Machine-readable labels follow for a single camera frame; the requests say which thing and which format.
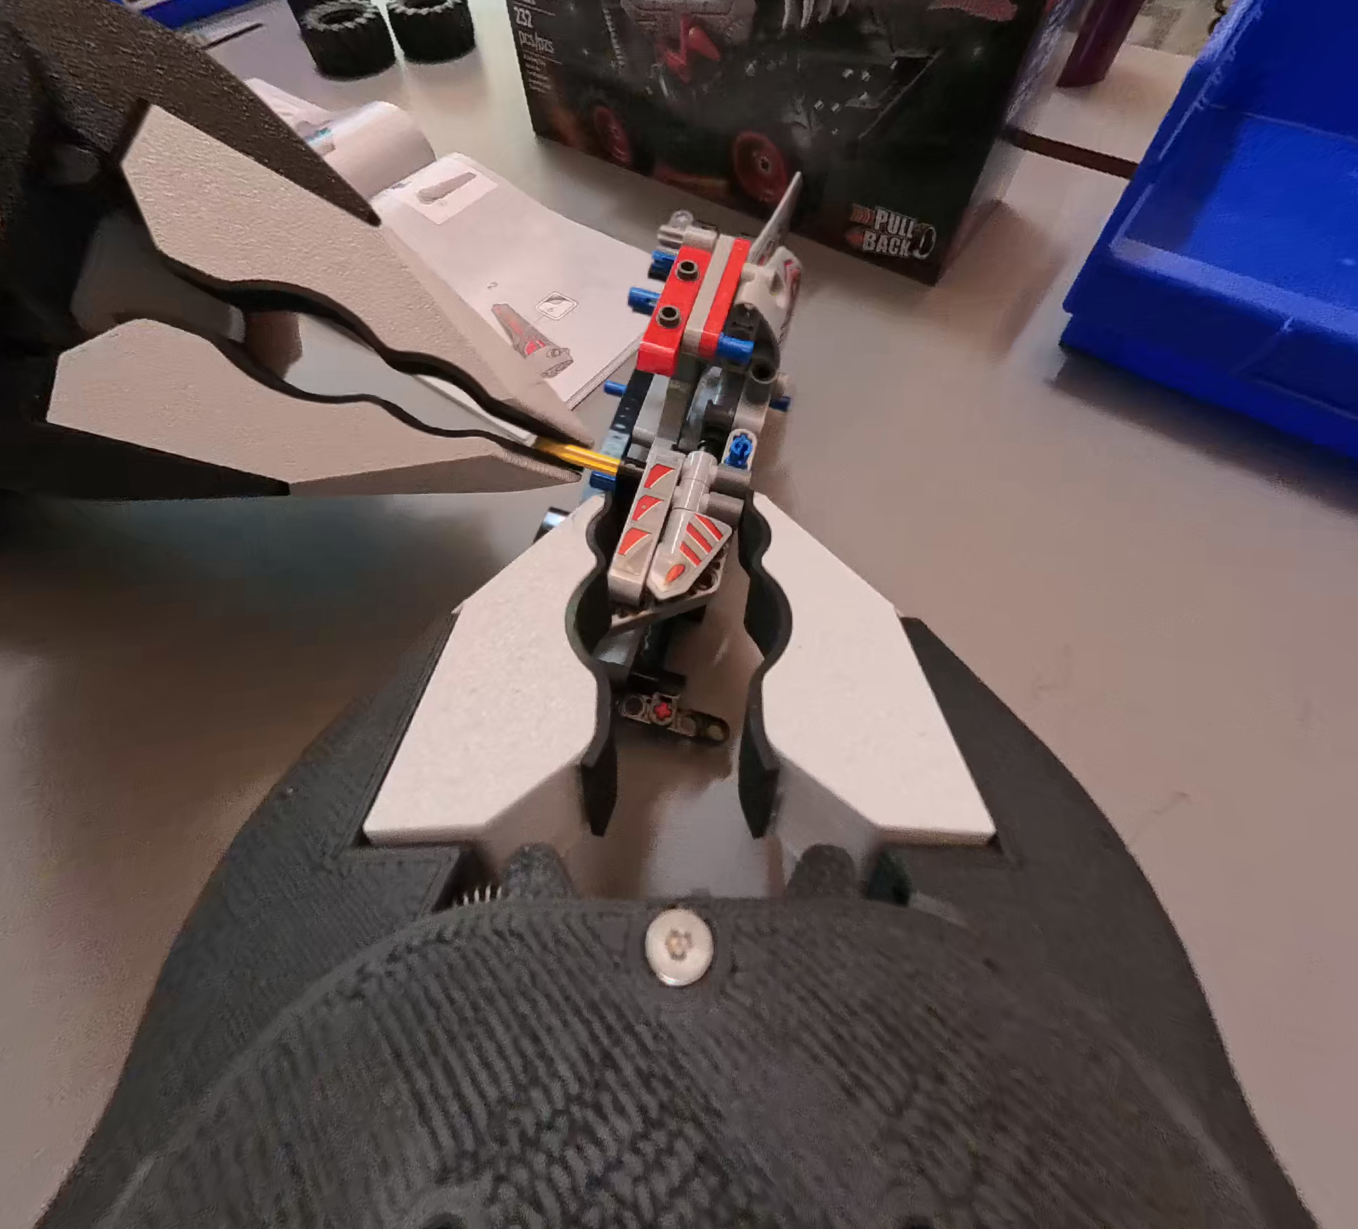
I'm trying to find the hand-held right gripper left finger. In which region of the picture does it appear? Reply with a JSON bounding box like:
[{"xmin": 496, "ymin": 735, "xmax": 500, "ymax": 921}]
[{"xmin": 363, "ymin": 494, "xmax": 623, "ymax": 850}]

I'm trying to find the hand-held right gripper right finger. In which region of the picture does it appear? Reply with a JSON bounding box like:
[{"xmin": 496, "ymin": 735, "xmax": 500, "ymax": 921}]
[{"xmin": 730, "ymin": 488, "xmax": 999, "ymax": 842}]

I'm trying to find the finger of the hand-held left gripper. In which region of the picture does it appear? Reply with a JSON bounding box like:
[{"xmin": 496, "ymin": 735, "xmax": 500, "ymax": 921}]
[
  {"xmin": 44, "ymin": 316, "xmax": 585, "ymax": 490},
  {"xmin": 73, "ymin": 103, "xmax": 596, "ymax": 452}
]

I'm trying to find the toy brick vehicle model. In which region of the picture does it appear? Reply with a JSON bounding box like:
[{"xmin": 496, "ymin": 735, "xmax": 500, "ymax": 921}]
[{"xmin": 538, "ymin": 173, "xmax": 803, "ymax": 748}]

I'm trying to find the open instruction booklet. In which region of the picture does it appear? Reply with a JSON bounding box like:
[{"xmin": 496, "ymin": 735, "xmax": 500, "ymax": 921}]
[{"xmin": 240, "ymin": 75, "xmax": 655, "ymax": 409}]

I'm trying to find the black toy set box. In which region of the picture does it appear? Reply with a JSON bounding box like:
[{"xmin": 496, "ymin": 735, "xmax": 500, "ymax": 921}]
[{"xmin": 481, "ymin": 0, "xmax": 1099, "ymax": 288}]

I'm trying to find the large blue storage bin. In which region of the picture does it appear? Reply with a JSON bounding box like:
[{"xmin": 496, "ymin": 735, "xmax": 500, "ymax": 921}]
[{"xmin": 1060, "ymin": 0, "xmax": 1358, "ymax": 462}]

